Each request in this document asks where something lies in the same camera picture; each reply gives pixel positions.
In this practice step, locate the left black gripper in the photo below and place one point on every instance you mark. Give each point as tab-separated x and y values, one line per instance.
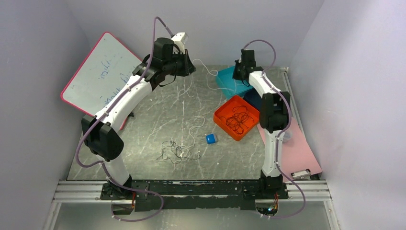
189	67

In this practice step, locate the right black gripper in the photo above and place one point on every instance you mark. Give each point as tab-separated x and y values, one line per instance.
235	75

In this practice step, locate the teal plastic box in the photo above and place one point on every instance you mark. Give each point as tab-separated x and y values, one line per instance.
230	86

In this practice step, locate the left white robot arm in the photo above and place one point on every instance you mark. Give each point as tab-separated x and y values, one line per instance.
169	57

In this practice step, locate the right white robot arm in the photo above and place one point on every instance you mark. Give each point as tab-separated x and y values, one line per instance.
274	117

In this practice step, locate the navy plastic box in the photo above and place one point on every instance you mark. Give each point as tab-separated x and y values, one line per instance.
253	98

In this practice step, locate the orange plastic box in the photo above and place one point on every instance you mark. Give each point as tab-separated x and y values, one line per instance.
236	117

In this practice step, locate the blue white small block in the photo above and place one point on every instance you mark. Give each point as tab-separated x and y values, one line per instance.
211	138

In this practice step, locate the small clear cup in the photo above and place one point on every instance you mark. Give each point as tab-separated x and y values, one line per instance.
287	136

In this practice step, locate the pink-framed whiteboard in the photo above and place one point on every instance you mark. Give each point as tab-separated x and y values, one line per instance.
101	76

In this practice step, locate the pink mat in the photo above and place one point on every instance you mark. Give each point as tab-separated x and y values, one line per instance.
296	153

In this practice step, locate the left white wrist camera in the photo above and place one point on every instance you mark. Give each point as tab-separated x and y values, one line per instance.
180	40

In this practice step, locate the small metal bracket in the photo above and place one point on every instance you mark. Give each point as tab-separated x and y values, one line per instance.
301	175

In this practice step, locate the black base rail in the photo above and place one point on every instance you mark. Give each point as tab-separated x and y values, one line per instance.
153	194

